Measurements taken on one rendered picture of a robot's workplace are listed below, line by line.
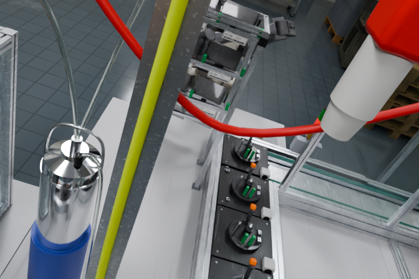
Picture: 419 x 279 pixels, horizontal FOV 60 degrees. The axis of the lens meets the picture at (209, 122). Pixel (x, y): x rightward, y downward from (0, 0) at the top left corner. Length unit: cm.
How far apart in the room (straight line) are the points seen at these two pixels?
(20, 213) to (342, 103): 131
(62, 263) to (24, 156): 185
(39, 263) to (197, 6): 94
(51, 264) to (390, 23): 102
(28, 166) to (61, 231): 184
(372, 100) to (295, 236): 148
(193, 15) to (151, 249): 121
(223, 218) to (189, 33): 122
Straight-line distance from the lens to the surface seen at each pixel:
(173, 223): 155
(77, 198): 93
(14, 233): 146
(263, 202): 166
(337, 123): 34
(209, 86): 146
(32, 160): 288
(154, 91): 36
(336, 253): 185
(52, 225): 101
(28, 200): 154
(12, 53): 109
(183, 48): 35
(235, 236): 145
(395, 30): 30
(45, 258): 112
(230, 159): 177
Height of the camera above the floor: 206
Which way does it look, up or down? 34 degrees down
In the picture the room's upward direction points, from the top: 23 degrees clockwise
